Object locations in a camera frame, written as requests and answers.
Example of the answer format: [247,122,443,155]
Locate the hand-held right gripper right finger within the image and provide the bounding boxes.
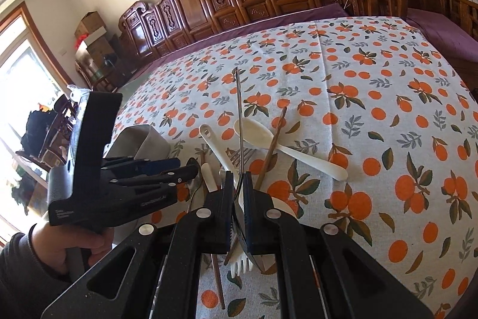
[239,173,436,319]

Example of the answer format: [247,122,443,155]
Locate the dark wooden side cabinet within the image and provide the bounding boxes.
[75,34,129,92]

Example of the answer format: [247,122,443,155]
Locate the white spoon with holed handle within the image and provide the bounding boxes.
[199,123,240,175]

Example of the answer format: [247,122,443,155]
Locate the ivory plastic spoon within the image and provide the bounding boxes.
[233,118,349,181]

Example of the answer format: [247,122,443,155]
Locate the cardboard boxes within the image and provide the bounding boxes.
[74,11,108,43]

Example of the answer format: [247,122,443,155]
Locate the person's left forearm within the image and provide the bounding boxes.
[0,225,72,319]

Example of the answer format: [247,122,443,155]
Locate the person's left hand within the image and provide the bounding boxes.
[30,220,113,275]

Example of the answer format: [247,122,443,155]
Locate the grey utensil container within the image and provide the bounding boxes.
[109,125,171,171]

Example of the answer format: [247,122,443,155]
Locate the white plastic bag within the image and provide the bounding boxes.
[66,83,92,105]

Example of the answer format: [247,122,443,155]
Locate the black bag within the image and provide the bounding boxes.
[20,109,56,155]

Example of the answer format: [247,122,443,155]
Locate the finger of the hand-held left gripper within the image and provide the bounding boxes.
[108,163,199,193]
[100,155,180,175]

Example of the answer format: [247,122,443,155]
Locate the white plastic fork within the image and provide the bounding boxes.
[201,162,255,278]

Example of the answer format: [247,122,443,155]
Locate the dark wooden dining chair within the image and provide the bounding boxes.
[37,95,81,164]

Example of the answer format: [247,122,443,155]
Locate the small metal spoon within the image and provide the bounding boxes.
[186,157,205,213]

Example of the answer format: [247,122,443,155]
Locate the orange fruit print tablecloth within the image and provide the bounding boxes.
[112,16,478,319]

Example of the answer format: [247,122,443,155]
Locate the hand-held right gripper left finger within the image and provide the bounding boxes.
[40,171,234,319]

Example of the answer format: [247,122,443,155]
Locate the metal fork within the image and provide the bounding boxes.
[226,149,259,172]

